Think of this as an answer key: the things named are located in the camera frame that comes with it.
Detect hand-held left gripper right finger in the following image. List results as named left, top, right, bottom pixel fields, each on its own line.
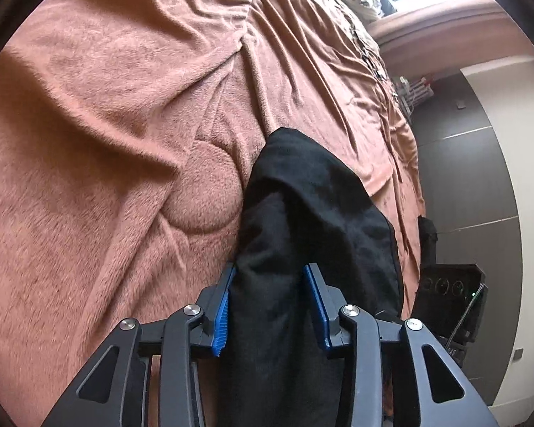
left=303, top=263, right=499, bottom=427

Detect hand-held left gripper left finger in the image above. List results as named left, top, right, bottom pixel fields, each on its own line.
left=42, top=263, right=236, bottom=427

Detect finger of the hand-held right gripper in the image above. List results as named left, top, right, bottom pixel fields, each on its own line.
left=417, top=216, right=438, bottom=272

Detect black pants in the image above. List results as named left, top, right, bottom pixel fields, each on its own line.
left=218, top=127, right=405, bottom=427

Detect dark grey wardrobe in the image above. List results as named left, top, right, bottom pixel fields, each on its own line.
left=407, top=60, right=525, bottom=410

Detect white drying rack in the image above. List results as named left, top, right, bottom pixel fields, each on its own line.
left=394, top=75, right=435, bottom=113

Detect black clothes hangers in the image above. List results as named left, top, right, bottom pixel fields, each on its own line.
left=351, top=22, right=394, bottom=96

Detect pink curtain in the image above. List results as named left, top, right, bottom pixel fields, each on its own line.
left=367, top=0, right=534, bottom=81

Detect pink fleece blanket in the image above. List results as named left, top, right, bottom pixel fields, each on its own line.
left=0, top=0, right=426, bottom=427

